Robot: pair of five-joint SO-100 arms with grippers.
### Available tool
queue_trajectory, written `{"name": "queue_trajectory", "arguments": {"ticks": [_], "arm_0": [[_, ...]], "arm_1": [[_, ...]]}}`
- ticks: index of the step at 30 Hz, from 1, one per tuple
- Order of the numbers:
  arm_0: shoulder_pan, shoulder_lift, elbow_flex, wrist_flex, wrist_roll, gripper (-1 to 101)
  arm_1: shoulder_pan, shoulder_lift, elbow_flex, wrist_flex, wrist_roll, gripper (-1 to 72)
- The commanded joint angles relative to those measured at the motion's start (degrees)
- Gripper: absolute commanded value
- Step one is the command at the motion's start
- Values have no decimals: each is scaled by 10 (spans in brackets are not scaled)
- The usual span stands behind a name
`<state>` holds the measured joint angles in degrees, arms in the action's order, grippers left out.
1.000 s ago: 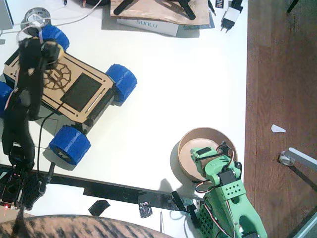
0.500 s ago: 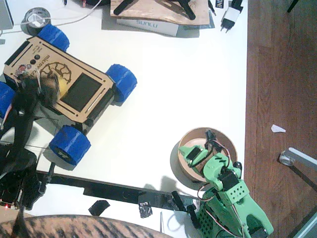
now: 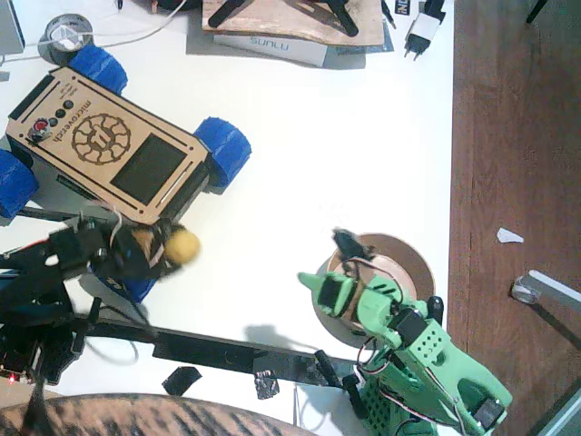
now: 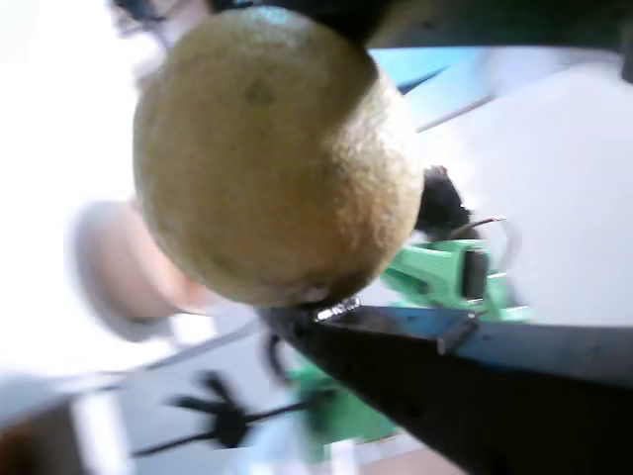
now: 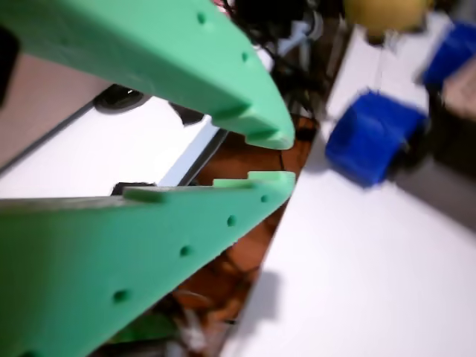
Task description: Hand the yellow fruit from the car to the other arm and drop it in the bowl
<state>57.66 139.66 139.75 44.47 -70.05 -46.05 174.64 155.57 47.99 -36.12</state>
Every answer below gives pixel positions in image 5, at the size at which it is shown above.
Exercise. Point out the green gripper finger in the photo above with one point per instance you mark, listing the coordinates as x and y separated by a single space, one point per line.
148 44
93 260

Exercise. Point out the round desk power socket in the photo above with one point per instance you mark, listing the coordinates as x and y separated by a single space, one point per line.
119 98

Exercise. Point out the blue rover wheel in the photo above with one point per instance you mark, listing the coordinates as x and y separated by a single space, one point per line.
450 63
375 137

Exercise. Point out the yellow lemon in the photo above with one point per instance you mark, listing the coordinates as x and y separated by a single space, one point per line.
386 15

